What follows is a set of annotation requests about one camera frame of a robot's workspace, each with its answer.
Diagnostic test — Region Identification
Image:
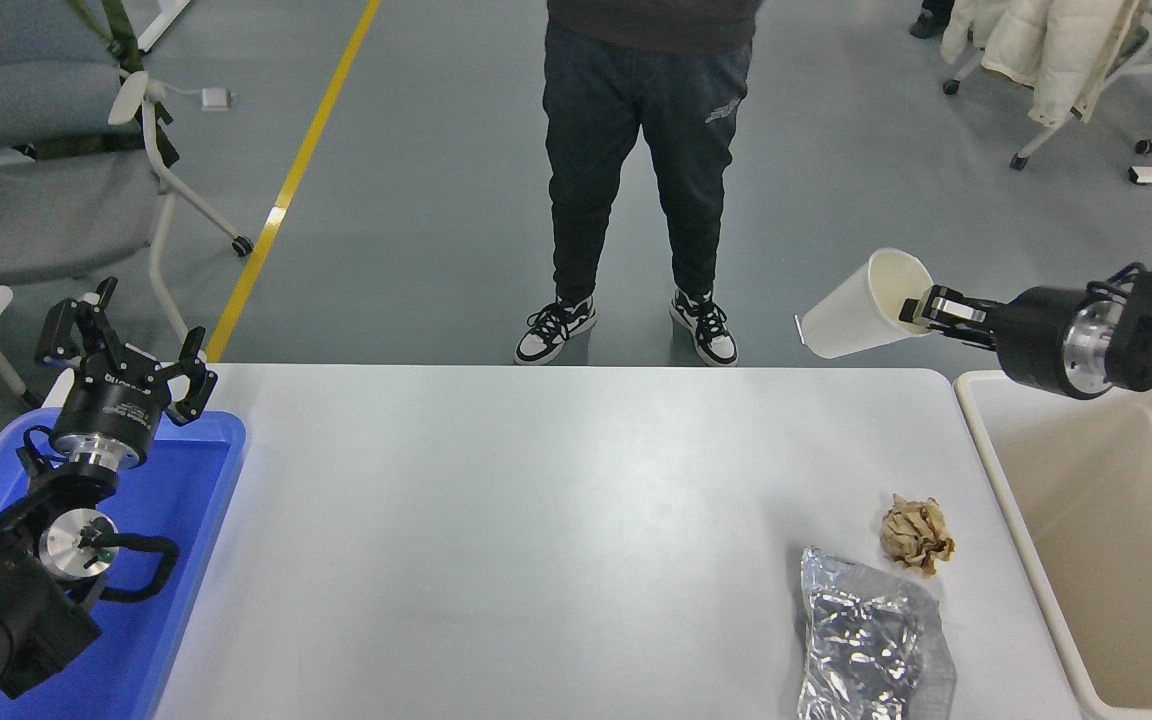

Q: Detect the tan paper ball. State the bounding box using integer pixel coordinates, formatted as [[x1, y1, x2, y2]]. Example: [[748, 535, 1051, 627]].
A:
[[881, 493, 957, 579]]

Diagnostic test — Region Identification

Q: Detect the grey office chair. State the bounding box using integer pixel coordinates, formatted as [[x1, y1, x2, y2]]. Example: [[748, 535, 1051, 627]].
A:
[[0, 0, 257, 346]]

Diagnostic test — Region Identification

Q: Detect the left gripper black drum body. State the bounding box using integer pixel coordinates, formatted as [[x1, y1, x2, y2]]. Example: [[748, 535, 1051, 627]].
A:
[[49, 360, 173, 459]]

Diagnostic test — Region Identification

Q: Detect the white paper cup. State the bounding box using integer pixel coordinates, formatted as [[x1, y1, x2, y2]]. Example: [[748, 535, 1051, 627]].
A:
[[796, 248, 937, 361]]

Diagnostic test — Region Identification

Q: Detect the white power adapter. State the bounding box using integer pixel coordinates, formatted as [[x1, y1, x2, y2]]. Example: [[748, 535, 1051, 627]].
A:
[[161, 84, 238, 112]]

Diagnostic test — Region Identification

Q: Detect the large pale plastic bin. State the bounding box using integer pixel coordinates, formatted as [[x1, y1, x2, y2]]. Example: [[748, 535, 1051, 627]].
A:
[[953, 368, 1152, 720]]

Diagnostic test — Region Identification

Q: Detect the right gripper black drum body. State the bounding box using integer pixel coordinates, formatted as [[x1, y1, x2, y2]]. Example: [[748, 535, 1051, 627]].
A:
[[998, 287, 1088, 394]]

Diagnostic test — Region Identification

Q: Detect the person in dark shoes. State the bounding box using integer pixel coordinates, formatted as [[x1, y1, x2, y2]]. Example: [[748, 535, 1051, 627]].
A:
[[909, 0, 957, 39]]

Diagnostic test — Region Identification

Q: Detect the white desk leg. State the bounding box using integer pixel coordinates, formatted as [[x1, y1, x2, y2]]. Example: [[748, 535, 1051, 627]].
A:
[[139, 0, 197, 54]]

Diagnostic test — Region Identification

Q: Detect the blue plastic tray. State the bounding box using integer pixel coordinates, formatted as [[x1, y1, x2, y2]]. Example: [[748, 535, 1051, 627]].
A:
[[0, 408, 249, 720]]

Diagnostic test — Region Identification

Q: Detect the olive green strap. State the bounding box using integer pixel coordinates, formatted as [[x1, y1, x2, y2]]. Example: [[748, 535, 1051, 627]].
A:
[[31, 0, 182, 169]]

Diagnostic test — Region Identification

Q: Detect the cream padded coat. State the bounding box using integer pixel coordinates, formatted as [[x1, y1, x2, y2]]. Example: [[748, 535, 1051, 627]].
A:
[[940, 0, 1152, 128]]

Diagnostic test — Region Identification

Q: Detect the silver foil tray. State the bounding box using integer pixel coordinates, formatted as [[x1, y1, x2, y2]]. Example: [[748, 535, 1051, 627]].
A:
[[798, 545, 957, 720]]

